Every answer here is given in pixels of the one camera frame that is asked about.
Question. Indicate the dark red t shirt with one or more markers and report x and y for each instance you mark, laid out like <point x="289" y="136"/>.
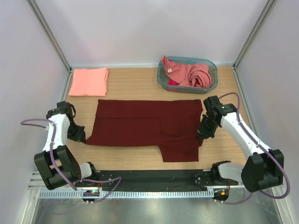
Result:
<point x="170" y="125"/>

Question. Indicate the crumpled pink t shirt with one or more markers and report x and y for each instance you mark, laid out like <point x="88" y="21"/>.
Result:
<point x="187" y="75"/>

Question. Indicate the bright red t shirt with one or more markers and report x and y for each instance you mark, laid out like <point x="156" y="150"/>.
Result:
<point x="172" y="83"/>

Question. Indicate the teal plastic basket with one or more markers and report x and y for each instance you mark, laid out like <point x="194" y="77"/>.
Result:
<point x="163" y="79"/>

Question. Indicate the folded salmon pink t shirt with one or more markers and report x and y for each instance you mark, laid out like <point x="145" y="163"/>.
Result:
<point x="89" y="83"/>

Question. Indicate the right aluminium corner post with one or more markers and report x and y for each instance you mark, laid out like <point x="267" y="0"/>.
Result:
<point x="256" y="28"/>

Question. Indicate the left aluminium corner post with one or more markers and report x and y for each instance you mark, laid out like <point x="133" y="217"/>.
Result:
<point x="41" y="19"/>

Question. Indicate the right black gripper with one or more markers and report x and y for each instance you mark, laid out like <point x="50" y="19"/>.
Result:
<point x="203" y="134"/>

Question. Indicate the aluminium front rail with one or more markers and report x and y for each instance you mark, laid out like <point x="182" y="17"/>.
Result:
<point x="252" y="183"/>

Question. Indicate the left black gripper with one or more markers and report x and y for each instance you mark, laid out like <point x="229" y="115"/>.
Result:
<point x="80" y="135"/>

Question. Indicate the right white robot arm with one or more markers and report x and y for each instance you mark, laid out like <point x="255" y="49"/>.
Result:
<point x="264" y="166"/>

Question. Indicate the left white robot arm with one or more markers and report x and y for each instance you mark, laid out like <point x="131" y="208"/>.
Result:
<point x="56" y="164"/>

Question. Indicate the white slotted cable duct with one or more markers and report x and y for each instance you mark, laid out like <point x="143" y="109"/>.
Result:
<point x="92" y="194"/>

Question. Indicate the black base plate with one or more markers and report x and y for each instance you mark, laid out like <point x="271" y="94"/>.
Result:
<point x="162" y="180"/>

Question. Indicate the aluminium corner post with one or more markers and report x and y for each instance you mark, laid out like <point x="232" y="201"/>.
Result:
<point x="41" y="19"/>
<point x="256" y="28"/>

